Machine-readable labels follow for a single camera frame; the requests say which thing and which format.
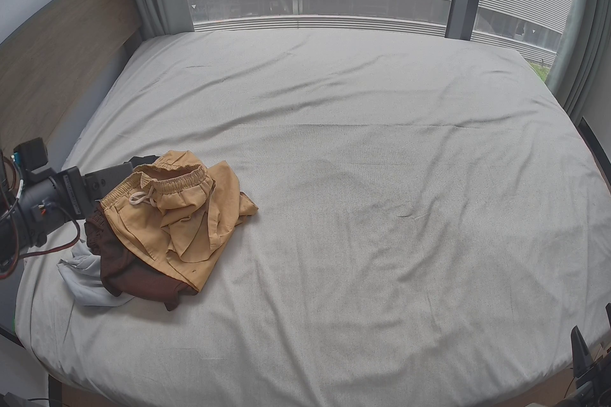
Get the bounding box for bed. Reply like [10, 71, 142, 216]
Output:
[0, 0, 611, 407]

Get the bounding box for tan shorts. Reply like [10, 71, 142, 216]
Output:
[99, 150, 259, 292]

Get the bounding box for white garment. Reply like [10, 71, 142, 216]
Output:
[56, 242, 137, 307]

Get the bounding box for brown shorts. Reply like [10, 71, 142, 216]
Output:
[85, 202, 199, 311]

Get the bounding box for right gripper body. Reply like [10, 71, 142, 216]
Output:
[575, 376, 611, 407]

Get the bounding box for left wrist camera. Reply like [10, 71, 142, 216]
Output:
[13, 138, 53, 186]

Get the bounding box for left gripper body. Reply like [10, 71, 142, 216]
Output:
[10, 162, 137, 249]

